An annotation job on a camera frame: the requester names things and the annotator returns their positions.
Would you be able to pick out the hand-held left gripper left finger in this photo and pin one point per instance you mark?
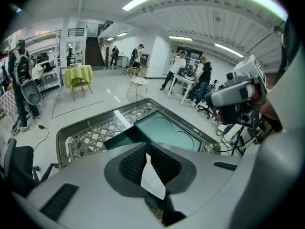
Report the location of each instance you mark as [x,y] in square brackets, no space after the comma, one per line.
[90,199]

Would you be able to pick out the grey backpack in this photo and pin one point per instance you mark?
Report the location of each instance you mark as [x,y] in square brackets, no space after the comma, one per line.
[22,68]

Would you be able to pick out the checkered cloth covered table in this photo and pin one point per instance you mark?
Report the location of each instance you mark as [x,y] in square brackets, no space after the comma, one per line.
[7,101]

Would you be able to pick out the wicker glass-top table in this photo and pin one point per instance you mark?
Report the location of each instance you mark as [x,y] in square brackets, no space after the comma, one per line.
[90,137]

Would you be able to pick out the white pillar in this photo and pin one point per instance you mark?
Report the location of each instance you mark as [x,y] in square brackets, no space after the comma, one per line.
[64,46]

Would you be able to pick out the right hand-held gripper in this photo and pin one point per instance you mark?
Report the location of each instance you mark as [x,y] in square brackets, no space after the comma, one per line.
[250,68]

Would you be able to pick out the teal and black box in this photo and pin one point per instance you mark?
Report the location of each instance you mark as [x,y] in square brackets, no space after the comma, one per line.
[166,132]

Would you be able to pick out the grey round hanging pad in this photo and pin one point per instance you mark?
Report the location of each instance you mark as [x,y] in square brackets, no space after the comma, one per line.
[31,93]

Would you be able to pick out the white work table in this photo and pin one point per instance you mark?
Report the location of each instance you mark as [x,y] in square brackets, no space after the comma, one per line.
[188,79]

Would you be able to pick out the dark staircase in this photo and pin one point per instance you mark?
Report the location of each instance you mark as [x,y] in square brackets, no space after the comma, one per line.
[94,54]

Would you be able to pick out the black mezzanine railing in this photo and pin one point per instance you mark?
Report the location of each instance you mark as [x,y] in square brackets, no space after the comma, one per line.
[76,32]

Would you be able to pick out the grey equipment pile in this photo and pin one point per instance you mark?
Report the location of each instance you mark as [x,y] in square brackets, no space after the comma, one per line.
[15,128]

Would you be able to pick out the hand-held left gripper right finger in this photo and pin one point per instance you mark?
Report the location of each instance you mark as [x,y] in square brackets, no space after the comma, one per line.
[205,187]

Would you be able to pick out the person's right forearm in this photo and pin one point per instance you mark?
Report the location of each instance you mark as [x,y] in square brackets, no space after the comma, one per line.
[271,118]

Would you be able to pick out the person's head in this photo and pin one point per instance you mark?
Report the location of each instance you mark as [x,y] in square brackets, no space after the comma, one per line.
[278,30]

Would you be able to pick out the black office chair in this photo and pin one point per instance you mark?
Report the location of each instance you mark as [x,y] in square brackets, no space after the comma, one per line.
[21,161]

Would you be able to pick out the ceiling light panel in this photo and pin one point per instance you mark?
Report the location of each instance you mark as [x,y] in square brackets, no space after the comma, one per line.
[179,38]
[228,50]
[140,0]
[122,34]

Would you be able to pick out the grey flat box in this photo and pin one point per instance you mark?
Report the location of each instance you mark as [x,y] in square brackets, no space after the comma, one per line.
[75,66]

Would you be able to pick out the yellow-green cloth covered table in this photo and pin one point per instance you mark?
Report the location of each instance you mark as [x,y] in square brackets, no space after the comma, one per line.
[78,74]

